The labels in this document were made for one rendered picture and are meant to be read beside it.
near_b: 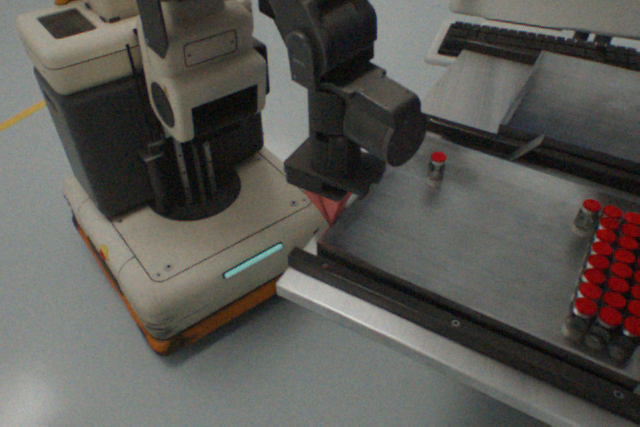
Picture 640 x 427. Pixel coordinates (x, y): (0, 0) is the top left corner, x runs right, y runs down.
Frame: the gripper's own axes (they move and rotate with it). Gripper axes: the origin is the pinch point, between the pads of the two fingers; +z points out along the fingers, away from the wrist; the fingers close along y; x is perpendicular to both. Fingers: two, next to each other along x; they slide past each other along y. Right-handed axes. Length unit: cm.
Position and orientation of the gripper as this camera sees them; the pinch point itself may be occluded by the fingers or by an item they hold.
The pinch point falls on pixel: (334, 219)
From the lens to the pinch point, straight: 68.1
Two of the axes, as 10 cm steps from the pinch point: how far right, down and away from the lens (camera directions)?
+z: 0.1, 7.5, 6.7
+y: 8.7, 3.2, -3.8
